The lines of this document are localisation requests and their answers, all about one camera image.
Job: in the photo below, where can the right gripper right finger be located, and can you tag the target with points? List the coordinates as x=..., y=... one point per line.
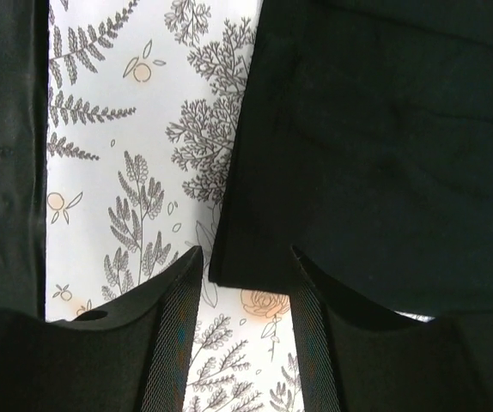
x=355, y=355

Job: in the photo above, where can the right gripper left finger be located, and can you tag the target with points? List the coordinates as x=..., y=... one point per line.
x=130, y=354

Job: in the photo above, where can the black t shirt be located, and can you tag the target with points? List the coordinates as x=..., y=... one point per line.
x=365, y=140

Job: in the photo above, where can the floral table mat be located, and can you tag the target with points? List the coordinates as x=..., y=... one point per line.
x=143, y=101

